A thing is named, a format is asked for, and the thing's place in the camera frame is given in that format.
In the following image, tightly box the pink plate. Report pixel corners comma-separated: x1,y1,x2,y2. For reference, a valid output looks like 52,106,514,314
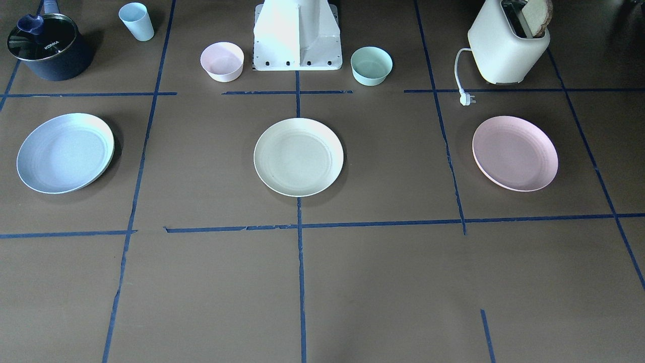
472,115,558,192

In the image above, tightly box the cream plate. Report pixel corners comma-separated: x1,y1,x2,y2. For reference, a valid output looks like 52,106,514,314
253,117,345,198

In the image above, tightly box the green bowl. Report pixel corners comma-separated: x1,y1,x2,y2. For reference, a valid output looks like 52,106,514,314
350,46,394,86

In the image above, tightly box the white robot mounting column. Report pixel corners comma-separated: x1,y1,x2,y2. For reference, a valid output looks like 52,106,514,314
252,1,343,71

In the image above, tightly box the pink bowl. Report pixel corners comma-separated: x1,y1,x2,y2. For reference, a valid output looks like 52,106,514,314
200,42,245,83

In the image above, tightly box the white toaster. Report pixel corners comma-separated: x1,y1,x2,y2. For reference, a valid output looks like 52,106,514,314
468,1,550,84

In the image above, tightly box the light blue cup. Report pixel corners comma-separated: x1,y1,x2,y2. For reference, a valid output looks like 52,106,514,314
119,2,154,41

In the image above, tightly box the blue plate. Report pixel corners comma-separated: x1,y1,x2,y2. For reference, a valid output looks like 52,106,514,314
16,113,115,195

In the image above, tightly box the bread slice in toaster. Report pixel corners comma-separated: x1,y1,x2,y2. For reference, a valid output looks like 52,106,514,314
521,0,553,38

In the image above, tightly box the dark blue saucepan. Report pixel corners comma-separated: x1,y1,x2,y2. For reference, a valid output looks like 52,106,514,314
7,1,94,81

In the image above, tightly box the white toaster power cable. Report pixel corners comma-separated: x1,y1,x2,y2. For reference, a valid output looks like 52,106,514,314
455,48,477,107

